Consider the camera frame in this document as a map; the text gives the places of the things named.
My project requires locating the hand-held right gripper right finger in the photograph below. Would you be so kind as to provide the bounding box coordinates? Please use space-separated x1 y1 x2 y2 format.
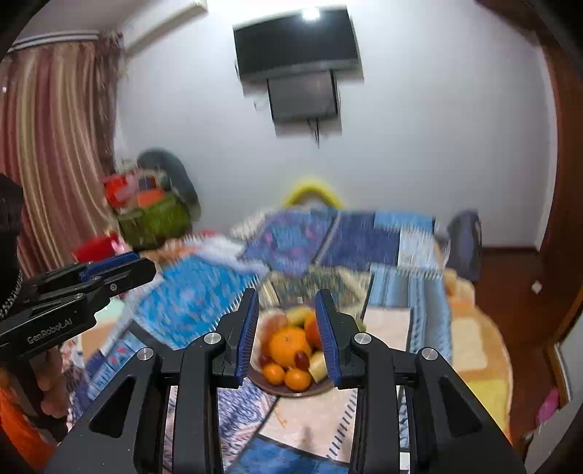
316 289 527 474

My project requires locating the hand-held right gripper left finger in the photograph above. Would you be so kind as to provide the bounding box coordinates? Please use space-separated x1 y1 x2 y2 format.
43 288 260 474

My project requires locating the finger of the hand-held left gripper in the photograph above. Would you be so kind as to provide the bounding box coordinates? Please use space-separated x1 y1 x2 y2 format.
36 250 141 292
27 258 158 315

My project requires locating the large orange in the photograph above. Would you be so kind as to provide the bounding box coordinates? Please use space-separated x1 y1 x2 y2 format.
304 314 323 349
269 327 313 369

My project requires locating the purple plate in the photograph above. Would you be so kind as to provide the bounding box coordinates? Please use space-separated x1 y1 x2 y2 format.
247 360 336 398

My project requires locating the person's left hand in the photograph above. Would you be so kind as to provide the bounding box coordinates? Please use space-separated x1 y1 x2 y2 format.
30 349 71 417

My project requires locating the red gift box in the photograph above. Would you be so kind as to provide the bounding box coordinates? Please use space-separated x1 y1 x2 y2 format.
73 234 119 263

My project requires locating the green storage box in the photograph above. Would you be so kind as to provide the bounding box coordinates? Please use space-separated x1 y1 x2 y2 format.
117 194 192 249

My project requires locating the red bag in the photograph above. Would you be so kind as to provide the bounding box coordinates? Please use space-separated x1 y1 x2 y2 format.
104 175 137 203

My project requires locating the blue patchwork blanket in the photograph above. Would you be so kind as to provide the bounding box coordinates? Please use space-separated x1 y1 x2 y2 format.
82 207 456 474

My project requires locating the striped brown curtain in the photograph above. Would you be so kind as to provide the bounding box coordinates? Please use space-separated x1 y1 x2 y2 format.
0 32 124 279

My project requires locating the yellow bed headboard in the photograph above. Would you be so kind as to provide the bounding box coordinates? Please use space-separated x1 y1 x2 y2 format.
280 179 342 210

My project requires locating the orange yellow bedsheet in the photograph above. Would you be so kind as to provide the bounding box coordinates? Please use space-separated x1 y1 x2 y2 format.
437 269 514 445

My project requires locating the grey backpack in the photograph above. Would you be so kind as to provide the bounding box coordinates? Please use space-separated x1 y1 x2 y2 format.
444 210 482 282

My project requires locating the pink slipper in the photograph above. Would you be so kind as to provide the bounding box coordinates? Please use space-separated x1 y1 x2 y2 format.
537 387 559 427

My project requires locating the white air conditioner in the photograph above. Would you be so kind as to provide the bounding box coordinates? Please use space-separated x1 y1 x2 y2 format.
123 0 208 55

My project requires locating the brown wooden door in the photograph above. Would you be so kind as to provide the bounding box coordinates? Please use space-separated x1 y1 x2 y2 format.
540 41 583 411

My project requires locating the wooden overhead cabinet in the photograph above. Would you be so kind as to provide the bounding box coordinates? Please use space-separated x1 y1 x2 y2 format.
478 0 547 28

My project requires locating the small black wall monitor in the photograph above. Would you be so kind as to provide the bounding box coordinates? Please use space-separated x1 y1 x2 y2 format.
266 70 340 124

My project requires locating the black wall television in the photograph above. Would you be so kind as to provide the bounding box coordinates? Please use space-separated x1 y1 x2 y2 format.
233 5 363 83

